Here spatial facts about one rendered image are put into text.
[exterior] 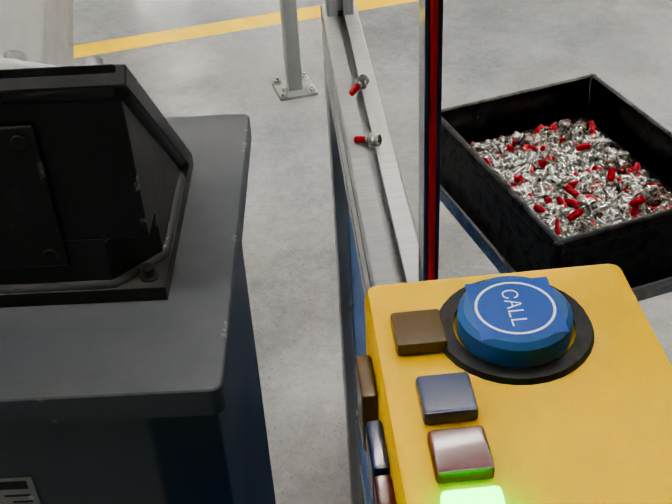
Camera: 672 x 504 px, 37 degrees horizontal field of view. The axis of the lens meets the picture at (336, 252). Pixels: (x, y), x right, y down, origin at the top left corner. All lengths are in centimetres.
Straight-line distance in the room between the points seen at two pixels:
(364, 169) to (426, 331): 50
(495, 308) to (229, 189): 38
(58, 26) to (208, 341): 21
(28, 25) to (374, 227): 31
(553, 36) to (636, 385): 280
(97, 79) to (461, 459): 31
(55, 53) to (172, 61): 244
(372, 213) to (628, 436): 49
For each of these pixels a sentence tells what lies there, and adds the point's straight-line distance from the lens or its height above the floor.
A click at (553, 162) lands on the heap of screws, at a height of 85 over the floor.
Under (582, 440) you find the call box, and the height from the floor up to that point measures 107.
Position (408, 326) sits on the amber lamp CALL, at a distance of 35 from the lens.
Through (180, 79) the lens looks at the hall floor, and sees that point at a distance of 295.
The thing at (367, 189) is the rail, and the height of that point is 86.
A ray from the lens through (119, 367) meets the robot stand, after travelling 57.
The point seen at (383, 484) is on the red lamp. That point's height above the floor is 106.
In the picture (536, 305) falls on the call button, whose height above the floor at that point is 108.
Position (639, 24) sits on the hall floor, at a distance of 323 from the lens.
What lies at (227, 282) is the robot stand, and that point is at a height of 93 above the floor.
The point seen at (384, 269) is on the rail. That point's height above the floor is 86.
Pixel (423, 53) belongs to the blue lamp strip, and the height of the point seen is 106.
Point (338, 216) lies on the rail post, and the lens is 124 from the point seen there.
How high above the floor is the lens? 131
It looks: 37 degrees down
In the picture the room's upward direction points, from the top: 3 degrees counter-clockwise
